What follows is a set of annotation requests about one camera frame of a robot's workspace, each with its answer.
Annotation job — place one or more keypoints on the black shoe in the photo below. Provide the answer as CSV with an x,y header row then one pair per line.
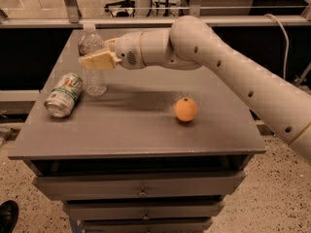
x,y
8,216

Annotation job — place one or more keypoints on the black office chair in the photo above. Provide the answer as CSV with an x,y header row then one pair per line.
x,y
129,8

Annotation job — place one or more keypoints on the bottom grey drawer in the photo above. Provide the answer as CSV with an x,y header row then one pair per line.
x,y
160,225

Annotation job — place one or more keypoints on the crushed 7up can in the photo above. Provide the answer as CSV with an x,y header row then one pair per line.
x,y
64,95

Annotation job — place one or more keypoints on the metal window rail frame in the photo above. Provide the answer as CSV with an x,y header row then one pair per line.
x,y
73,13

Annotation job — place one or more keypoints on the grey drawer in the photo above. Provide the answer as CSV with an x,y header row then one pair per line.
x,y
160,225
144,209
132,186

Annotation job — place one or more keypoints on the middle grey drawer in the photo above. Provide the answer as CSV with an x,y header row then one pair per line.
x,y
144,209

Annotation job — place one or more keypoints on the clear plastic water bottle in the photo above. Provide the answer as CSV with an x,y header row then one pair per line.
x,y
91,42

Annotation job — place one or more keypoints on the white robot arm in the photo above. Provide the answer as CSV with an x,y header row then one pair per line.
x,y
189,44

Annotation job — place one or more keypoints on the orange fruit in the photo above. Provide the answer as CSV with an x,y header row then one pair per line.
x,y
185,109

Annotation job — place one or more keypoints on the top grey drawer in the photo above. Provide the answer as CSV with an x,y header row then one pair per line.
x,y
132,186

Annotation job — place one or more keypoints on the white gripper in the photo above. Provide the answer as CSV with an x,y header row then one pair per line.
x,y
127,51

